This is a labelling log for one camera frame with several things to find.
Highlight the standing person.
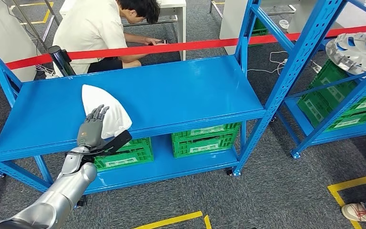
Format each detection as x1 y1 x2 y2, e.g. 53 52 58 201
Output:
341 193 366 226

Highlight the black stanchion post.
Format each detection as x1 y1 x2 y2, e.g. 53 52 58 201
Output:
47 45 76 77

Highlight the white cabinet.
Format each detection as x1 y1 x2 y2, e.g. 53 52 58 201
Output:
287 0 366 35
219 0 247 55
0 0 38 83

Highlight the white plastic shell part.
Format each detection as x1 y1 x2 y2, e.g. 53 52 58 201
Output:
81 84 133 140

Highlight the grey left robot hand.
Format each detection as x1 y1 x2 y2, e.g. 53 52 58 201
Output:
76 104 110 147

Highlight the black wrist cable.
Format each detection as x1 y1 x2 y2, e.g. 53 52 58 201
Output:
65 149 92 158

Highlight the blue metal shelf rack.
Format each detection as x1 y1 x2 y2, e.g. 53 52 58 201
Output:
276 0 366 160
0 0 345 209

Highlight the red barrier tape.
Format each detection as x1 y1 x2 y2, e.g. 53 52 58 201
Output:
0 24 366 77

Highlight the crouching person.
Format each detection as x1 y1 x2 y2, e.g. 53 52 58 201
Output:
52 0 170 77

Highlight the yellow floor tape square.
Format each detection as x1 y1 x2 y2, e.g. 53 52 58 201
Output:
327 172 366 229
132 211 212 229
9 2 54 25

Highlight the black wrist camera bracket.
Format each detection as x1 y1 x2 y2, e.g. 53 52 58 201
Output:
90 129 133 156

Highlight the white floor cable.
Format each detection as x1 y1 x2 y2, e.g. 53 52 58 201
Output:
247 51 288 76

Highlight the silver wheel cover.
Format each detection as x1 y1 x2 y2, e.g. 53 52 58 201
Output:
325 32 366 75

